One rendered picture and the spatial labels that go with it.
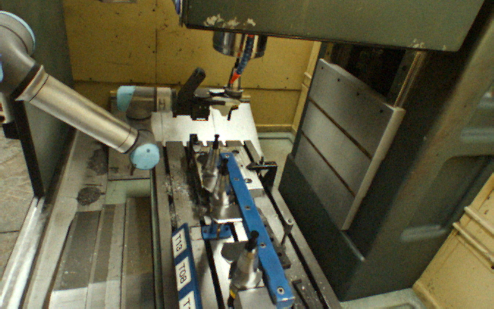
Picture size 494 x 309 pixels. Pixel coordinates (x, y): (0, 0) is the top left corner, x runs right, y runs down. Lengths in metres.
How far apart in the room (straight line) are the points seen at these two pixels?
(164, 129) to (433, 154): 1.44
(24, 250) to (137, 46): 1.19
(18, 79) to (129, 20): 1.20
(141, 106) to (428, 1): 0.76
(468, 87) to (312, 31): 0.47
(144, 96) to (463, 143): 0.94
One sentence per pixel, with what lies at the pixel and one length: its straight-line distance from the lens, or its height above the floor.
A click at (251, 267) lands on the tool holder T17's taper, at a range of 0.60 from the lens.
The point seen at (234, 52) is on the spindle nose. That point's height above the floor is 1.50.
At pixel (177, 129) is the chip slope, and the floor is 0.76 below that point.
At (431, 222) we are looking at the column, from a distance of 1.41.
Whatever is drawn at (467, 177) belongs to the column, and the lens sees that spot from 1.33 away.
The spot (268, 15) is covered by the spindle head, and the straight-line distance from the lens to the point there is 0.62.
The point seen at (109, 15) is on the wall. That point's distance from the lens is 1.95.
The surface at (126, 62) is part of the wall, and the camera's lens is 2.01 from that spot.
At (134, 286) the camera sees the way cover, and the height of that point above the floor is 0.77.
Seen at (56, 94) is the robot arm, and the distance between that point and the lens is 0.83.
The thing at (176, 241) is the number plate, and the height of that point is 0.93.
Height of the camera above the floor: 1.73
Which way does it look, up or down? 31 degrees down
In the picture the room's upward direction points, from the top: 11 degrees clockwise
